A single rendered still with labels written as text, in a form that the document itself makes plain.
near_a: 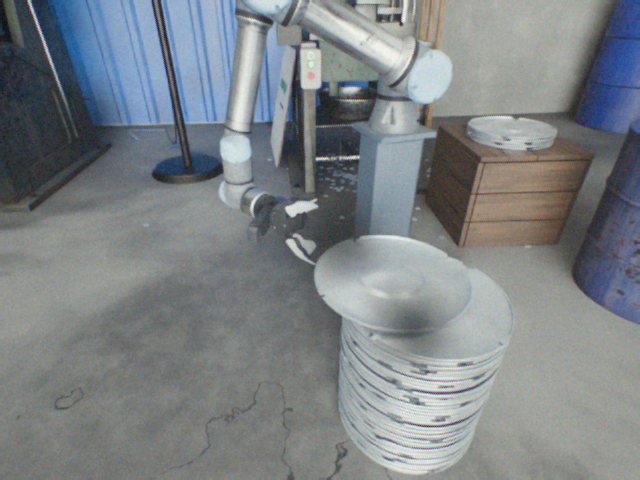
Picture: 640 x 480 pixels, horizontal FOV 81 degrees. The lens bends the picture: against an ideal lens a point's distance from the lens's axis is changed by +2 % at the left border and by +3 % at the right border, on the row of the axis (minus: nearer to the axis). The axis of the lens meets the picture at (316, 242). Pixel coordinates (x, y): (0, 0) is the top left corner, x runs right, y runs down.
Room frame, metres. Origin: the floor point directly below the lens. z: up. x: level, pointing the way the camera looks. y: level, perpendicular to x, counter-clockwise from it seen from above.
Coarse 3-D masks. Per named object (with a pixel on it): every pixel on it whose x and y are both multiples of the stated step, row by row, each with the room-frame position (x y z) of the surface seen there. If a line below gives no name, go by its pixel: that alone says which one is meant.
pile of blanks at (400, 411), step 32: (352, 352) 0.45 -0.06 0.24; (384, 352) 0.40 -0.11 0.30; (352, 384) 0.45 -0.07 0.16; (384, 384) 0.39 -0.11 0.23; (416, 384) 0.37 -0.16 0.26; (448, 384) 0.37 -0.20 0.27; (480, 384) 0.39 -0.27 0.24; (352, 416) 0.45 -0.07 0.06; (384, 416) 0.39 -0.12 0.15; (416, 416) 0.37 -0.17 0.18; (448, 416) 0.37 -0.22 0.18; (384, 448) 0.39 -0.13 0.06; (416, 448) 0.37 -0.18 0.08; (448, 448) 0.37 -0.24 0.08
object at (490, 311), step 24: (480, 288) 0.54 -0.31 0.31; (480, 312) 0.47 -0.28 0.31; (504, 312) 0.48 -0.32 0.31; (384, 336) 0.42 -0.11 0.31; (408, 336) 0.42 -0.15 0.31; (432, 336) 0.42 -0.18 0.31; (456, 336) 0.42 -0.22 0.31; (480, 336) 0.42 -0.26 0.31; (504, 336) 0.42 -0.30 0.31; (432, 360) 0.37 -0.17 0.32; (456, 360) 0.37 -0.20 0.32
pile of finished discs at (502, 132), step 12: (480, 120) 1.48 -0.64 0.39; (492, 120) 1.48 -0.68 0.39; (504, 120) 1.48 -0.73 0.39; (528, 120) 1.46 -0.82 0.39; (468, 132) 1.38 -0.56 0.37; (480, 132) 1.31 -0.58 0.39; (492, 132) 1.31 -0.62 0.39; (504, 132) 1.31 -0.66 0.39; (516, 132) 1.31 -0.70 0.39; (528, 132) 1.31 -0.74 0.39; (540, 132) 1.31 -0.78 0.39; (552, 132) 1.32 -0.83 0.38; (492, 144) 1.28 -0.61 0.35; (504, 144) 1.25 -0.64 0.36; (516, 144) 1.23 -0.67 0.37; (528, 144) 1.23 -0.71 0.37; (540, 144) 1.25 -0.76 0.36; (552, 144) 1.28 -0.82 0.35
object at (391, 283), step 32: (352, 256) 0.63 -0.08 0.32; (384, 256) 0.63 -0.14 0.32; (416, 256) 0.63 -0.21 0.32; (320, 288) 0.53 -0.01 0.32; (352, 288) 0.53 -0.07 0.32; (384, 288) 0.52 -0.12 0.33; (416, 288) 0.52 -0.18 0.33; (448, 288) 0.53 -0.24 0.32; (352, 320) 0.44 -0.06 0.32; (384, 320) 0.45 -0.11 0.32; (416, 320) 0.45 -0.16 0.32; (448, 320) 0.45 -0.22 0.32
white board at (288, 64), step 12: (288, 48) 2.28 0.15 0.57; (288, 60) 2.20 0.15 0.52; (288, 72) 2.13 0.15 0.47; (288, 84) 2.06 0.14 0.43; (288, 96) 2.01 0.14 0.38; (276, 108) 2.43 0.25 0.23; (276, 120) 2.34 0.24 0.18; (276, 132) 2.23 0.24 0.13; (276, 144) 2.15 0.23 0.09; (276, 156) 2.07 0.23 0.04
